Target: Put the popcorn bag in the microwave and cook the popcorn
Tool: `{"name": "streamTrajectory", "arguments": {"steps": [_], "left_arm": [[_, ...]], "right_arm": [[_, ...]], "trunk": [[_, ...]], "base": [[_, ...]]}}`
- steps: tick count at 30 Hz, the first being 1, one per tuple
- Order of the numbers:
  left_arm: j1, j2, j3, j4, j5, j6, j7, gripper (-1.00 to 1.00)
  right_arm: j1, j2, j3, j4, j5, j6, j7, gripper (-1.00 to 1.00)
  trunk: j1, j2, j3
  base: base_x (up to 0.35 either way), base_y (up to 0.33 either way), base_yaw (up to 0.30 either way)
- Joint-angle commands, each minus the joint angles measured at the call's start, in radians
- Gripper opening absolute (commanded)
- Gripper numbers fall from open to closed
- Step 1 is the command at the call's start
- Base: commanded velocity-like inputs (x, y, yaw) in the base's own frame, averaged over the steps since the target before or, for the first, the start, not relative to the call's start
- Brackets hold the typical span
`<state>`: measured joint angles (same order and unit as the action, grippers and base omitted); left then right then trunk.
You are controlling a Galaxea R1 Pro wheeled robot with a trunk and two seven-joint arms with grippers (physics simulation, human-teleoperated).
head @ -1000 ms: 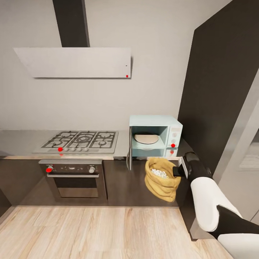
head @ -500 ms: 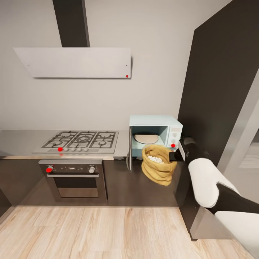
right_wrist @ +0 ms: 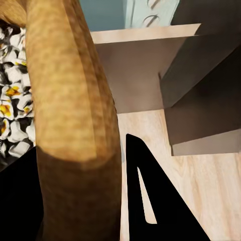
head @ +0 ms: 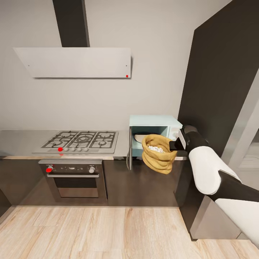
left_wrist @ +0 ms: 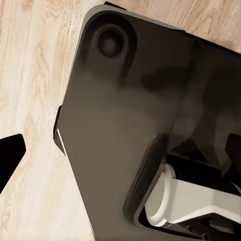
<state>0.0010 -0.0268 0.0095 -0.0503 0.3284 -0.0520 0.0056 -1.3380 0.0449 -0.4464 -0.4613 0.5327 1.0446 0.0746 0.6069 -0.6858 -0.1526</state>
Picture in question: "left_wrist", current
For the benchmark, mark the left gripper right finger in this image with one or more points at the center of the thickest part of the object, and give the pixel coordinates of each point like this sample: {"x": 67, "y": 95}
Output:
{"x": 233, "y": 149}

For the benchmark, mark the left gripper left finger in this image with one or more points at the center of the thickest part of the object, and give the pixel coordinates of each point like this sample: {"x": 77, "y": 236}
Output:
{"x": 12, "y": 150}

